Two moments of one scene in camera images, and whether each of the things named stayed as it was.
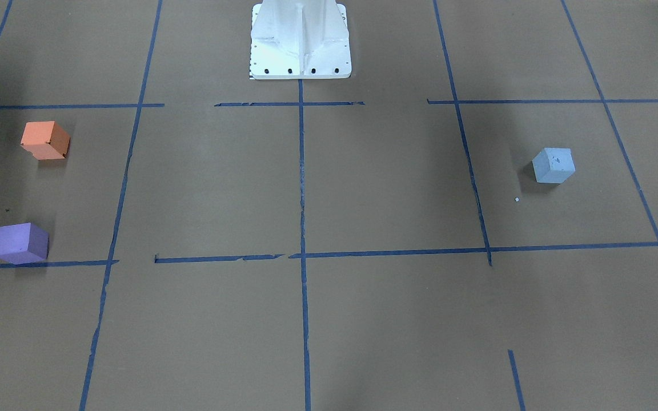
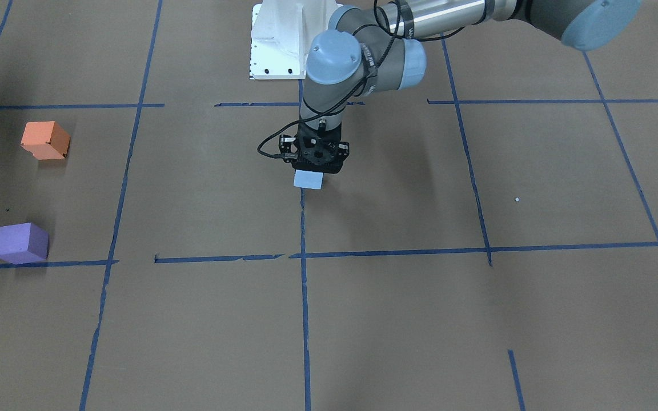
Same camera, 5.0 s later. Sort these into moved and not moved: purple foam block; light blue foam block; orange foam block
Moved: light blue foam block
Not moved: orange foam block; purple foam block
